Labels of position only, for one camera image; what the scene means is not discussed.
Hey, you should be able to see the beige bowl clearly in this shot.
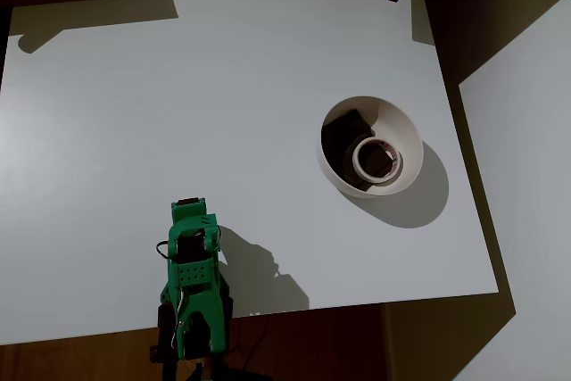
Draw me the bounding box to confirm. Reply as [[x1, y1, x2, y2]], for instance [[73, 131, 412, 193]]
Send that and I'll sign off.
[[317, 95, 424, 198]]

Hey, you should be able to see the beige masking tape roll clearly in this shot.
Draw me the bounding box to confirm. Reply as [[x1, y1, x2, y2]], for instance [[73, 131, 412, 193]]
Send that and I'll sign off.
[[352, 136, 404, 185]]

